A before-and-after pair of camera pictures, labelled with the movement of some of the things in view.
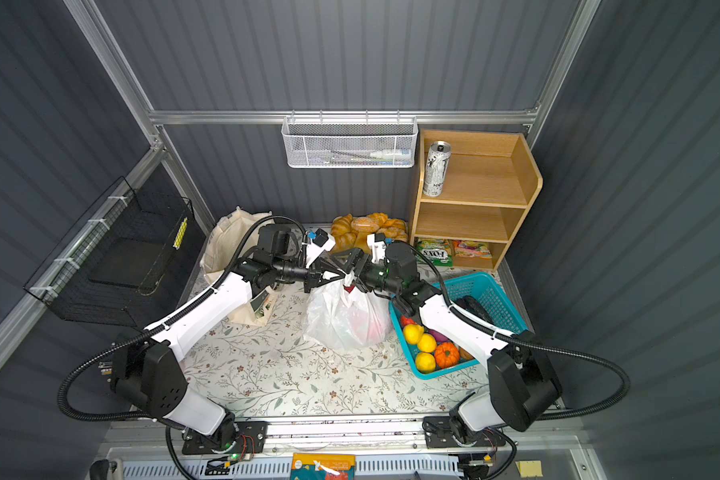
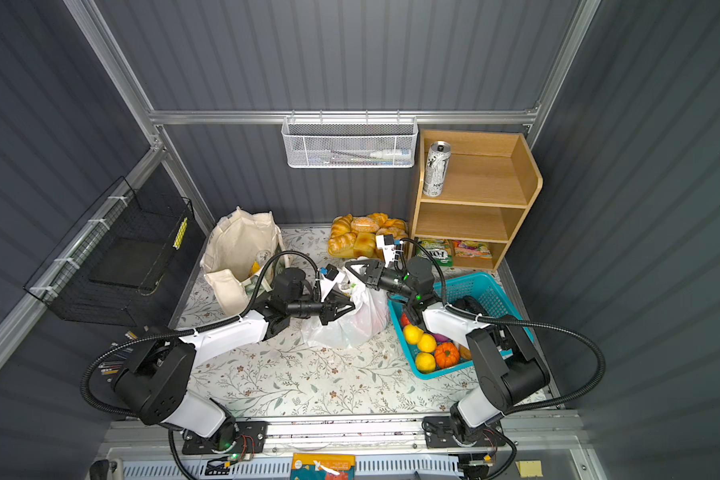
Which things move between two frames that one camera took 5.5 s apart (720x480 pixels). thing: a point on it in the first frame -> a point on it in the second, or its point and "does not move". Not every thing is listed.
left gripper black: x=321 y=277 -> x=331 y=304
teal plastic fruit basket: x=478 y=286 does not move
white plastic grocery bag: x=341 y=315 does not move
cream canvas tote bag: x=222 y=246 does not move
